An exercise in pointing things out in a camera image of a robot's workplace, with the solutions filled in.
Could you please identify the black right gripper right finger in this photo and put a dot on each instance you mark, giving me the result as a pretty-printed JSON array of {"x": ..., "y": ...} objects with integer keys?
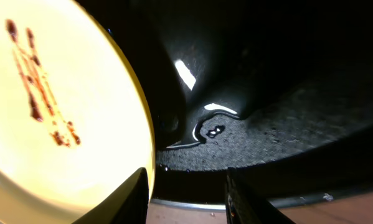
[{"x": 244, "y": 206}]

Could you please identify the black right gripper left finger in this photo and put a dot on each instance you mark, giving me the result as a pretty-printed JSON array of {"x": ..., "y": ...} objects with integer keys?
[{"x": 128, "y": 204}]

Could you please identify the yellow plate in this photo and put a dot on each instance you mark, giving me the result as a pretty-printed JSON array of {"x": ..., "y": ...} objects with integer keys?
[{"x": 74, "y": 122}]

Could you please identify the round black tray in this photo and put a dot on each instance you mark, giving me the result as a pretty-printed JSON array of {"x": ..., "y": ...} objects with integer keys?
[{"x": 282, "y": 91}]

